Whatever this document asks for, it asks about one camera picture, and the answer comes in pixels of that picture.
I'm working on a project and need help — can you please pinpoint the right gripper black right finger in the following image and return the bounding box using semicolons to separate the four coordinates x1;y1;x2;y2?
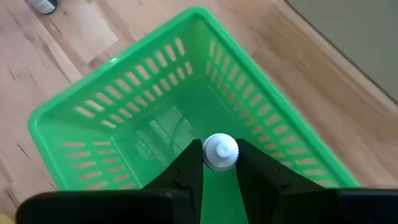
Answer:
235;138;324;224

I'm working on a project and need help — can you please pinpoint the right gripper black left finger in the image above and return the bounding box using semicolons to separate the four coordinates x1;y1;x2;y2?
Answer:
142;139;205;224

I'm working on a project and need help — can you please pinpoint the green slotted plastic basket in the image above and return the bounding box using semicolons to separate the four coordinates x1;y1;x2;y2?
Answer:
27;6;361;224

